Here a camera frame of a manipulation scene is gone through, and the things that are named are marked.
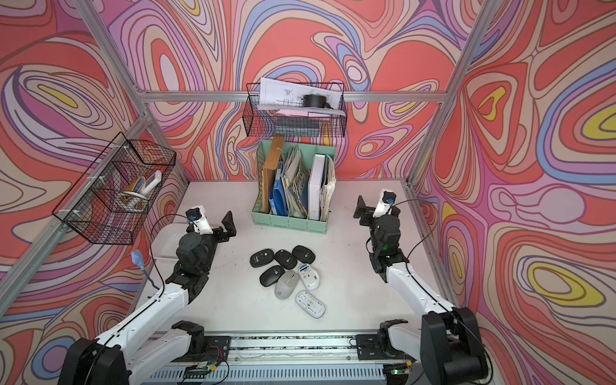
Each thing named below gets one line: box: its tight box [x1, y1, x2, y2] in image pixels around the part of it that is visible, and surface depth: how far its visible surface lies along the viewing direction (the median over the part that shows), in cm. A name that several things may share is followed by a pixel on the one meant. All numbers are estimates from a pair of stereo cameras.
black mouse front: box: [259, 265, 286, 288], surface depth 88 cm
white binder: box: [308, 154, 326, 220], surface depth 90 cm
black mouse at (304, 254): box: [291, 245, 317, 264], surface depth 94 cm
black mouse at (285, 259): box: [274, 249, 298, 270], surface depth 93 cm
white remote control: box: [139, 170, 163, 196], surface depth 76 cm
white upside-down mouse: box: [295, 289, 327, 320], surface depth 82 cm
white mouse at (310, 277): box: [298, 263, 321, 292], surface depth 88 cm
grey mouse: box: [274, 270, 300, 300], surface depth 86 cm
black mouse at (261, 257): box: [249, 248, 276, 268], surface depth 93 cm
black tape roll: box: [302, 93, 332, 109], surface depth 84 cm
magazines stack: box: [280, 144, 312, 219], surface depth 95 cm
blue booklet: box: [272, 176, 289, 217], surface depth 93 cm
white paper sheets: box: [256, 77, 346, 116], surface depth 87 cm
